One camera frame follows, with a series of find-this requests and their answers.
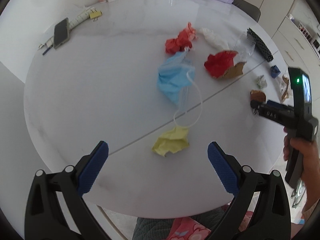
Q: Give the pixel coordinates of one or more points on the snack bag with nuts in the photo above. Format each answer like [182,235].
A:
[284,87]

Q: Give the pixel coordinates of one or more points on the red paper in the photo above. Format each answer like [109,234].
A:
[178,44]

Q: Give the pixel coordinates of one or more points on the pink crumpled paper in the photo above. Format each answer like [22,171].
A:
[191,32]

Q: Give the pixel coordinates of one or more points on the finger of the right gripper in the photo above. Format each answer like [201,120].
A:
[255,104]
[273,103]

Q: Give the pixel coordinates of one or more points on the small brown snack wrapper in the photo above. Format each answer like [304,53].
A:
[257,95]

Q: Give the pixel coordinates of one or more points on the dark grey chair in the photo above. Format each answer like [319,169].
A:
[250,9]

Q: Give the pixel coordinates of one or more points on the blue face mask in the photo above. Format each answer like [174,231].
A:
[175,76]

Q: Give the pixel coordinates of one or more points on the small crumpled white paper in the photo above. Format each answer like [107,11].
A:
[261,82]

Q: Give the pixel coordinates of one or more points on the right hand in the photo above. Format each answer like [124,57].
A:
[310,175]

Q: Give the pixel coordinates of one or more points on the white tissue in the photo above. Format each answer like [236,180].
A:
[214,39]

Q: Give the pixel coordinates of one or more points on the beige cabinet with drawers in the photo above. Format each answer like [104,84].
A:
[290,36]

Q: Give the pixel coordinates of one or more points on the yellow binder clip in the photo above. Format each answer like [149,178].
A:
[95,14]

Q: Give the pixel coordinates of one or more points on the black smartphone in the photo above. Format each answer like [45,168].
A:
[61,33]

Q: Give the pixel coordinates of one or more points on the yellow crumpled paper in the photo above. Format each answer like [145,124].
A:
[173,141]

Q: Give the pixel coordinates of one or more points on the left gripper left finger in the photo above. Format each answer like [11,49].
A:
[44,218]

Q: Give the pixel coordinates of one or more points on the small blue box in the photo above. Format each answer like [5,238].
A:
[274,71]

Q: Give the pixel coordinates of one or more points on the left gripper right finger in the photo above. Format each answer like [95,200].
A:
[260,208]

